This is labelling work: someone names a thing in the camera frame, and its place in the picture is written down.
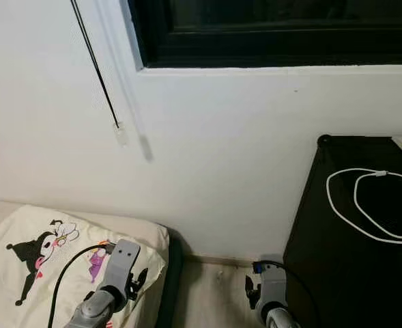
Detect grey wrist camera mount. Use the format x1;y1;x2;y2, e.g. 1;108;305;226
104;238;142;299
255;256;289;320

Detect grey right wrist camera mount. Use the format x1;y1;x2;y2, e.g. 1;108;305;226
255;256;289;320

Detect dark window opening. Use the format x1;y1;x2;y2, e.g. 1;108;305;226
128;0;402;68

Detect cream cartoon print quilt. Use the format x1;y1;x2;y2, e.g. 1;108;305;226
0;204;169;328

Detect white coiled cable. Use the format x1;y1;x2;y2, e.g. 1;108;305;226
325;167;402;246

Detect mattress with beige sheet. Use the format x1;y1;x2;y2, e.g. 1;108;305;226
0;198;171;254

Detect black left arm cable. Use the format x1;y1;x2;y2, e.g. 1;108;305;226
48;243;114;328

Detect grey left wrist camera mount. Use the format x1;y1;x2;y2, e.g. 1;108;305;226
104;238;142;299

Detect grey hanging cord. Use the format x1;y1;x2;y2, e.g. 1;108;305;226
69;0;130;146

